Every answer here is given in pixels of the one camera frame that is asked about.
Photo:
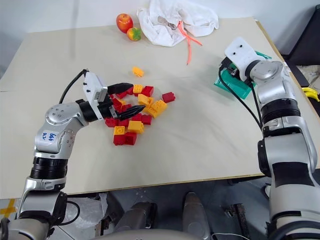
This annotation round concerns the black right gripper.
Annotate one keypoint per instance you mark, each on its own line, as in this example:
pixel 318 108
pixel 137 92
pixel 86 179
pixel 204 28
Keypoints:
pixel 228 63

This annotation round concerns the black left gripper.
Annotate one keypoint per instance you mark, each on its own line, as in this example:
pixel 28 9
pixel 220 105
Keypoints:
pixel 108 110

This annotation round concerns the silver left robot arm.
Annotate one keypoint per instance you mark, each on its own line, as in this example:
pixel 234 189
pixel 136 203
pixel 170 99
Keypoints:
pixel 58 125

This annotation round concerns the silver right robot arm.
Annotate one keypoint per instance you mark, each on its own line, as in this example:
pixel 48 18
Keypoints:
pixel 280 140

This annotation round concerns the yellow toy building block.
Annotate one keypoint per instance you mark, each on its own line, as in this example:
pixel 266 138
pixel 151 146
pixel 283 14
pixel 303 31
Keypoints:
pixel 138 89
pixel 119 130
pixel 122 101
pixel 144 99
pixel 135 126
pixel 160 105
pixel 152 112
pixel 138 71

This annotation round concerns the red toy building block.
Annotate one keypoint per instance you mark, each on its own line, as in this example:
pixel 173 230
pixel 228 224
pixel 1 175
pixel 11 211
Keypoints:
pixel 123 123
pixel 116 103
pixel 137 117
pixel 119 140
pixel 122 95
pixel 111 122
pixel 148 91
pixel 146 119
pixel 130 138
pixel 125 107
pixel 168 97
pixel 130 90

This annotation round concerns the teal plastic bin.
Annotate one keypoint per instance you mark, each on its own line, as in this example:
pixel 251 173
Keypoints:
pixel 231 85

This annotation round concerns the orange toy fruit green leaf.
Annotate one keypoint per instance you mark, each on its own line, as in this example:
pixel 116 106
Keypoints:
pixel 133 34

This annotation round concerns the red toy apple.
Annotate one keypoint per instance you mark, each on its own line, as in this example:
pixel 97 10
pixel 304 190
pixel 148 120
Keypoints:
pixel 124 22

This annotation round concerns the black sofa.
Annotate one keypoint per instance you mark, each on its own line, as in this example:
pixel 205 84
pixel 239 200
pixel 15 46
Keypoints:
pixel 303 42

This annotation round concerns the beige crumpled cloth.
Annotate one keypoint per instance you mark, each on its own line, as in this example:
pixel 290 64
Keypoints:
pixel 311 75

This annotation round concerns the yellow toy banana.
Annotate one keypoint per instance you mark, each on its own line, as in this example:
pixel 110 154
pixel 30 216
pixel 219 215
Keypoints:
pixel 311 93

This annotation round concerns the dark grey rounded shape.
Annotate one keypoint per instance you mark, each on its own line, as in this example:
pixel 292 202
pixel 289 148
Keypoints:
pixel 136 217
pixel 195 215

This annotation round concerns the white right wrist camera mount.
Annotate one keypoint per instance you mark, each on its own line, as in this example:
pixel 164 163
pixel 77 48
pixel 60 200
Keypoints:
pixel 241 51

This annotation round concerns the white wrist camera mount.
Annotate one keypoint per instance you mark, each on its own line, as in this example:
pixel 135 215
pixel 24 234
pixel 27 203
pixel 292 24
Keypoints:
pixel 92 85
pixel 241 51

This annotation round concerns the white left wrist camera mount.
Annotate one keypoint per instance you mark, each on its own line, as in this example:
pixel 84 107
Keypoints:
pixel 92 85

